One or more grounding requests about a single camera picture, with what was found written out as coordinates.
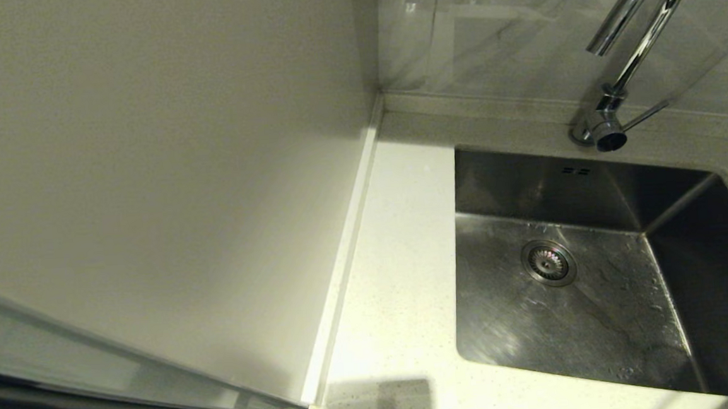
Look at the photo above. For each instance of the round metal drain strainer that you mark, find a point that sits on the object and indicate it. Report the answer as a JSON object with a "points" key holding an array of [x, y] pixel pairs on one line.
{"points": [[549, 263]]}

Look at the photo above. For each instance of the stainless steel sink basin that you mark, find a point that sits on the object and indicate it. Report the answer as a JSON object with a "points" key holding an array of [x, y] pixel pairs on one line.
{"points": [[536, 333]]}

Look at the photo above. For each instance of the chrome gooseneck faucet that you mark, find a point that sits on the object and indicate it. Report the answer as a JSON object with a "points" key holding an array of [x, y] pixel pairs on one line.
{"points": [[641, 39]]}

